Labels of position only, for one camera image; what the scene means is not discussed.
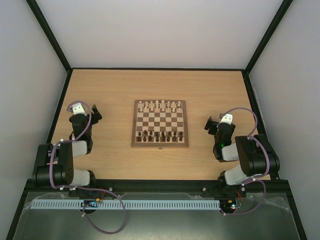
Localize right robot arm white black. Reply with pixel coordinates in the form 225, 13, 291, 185
204, 114, 280, 197

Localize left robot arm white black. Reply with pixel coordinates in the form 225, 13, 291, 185
32, 101, 103, 191

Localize wooden chess board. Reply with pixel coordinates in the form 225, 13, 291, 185
131, 99, 189, 149

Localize white chess piece row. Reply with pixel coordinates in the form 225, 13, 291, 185
134, 99, 186, 113

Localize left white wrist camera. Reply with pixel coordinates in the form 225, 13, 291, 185
68, 102, 87, 116

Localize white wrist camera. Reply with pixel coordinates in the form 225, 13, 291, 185
68, 102, 87, 116
219, 113, 233, 125

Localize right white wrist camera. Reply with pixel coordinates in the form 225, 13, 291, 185
219, 113, 233, 125

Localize black aluminium frame rail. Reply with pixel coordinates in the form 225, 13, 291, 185
24, 179, 293, 199

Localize grey slotted cable duct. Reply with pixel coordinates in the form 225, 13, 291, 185
30, 199, 221, 211

